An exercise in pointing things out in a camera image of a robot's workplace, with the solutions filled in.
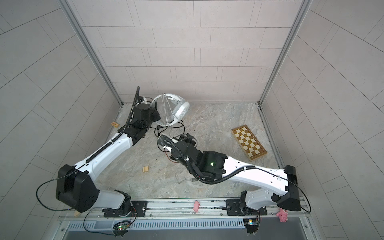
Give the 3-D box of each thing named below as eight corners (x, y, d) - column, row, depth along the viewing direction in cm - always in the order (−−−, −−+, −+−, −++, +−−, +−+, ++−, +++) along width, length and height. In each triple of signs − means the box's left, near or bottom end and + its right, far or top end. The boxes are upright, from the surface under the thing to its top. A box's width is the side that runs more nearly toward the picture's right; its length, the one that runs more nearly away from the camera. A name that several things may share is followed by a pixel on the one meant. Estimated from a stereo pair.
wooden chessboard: (250, 162, 89) (252, 159, 86) (231, 131, 102) (231, 128, 100) (265, 155, 91) (267, 153, 89) (244, 126, 105) (246, 123, 103)
